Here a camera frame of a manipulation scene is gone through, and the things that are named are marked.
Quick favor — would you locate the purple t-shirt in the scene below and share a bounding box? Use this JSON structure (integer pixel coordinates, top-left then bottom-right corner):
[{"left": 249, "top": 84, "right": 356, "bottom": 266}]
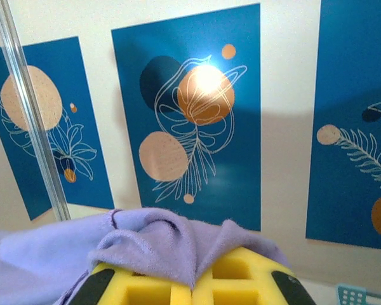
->
[{"left": 0, "top": 207, "right": 291, "bottom": 305}]

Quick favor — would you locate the blue poster large beige circle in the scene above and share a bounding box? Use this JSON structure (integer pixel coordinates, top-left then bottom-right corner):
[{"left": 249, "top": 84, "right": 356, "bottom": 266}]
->
[{"left": 110, "top": 3, "right": 262, "bottom": 232}]

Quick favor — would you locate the blue wall poster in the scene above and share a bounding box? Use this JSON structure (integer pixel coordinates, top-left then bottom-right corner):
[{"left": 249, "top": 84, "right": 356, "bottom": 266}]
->
[{"left": 0, "top": 46, "right": 55, "bottom": 222}]

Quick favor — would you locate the aluminium frame post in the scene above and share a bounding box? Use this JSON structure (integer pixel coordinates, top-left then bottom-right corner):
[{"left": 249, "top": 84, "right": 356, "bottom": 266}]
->
[{"left": 0, "top": 0, "right": 71, "bottom": 222}]

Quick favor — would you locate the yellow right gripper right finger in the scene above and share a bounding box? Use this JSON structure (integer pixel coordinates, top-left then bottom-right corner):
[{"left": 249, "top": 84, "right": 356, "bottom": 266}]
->
[{"left": 192, "top": 247, "right": 318, "bottom": 305}]

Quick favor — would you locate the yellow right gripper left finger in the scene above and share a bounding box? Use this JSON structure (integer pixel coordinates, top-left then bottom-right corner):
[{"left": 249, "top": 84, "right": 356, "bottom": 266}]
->
[{"left": 69, "top": 262, "right": 194, "bottom": 305}]

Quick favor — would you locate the light blue plastic basket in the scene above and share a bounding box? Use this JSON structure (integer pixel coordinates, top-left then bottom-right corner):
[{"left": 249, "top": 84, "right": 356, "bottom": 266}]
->
[{"left": 335, "top": 283, "right": 368, "bottom": 305}]

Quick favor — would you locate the blue poster orange circle fern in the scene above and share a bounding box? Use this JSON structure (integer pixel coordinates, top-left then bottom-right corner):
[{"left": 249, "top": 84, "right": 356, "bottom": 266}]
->
[{"left": 305, "top": 0, "right": 381, "bottom": 252}]

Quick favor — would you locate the blue poster white flower outline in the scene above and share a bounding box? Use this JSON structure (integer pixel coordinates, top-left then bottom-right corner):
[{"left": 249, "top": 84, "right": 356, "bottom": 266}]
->
[{"left": 20, "top": 36, "right": 116, "bottom": 211}]

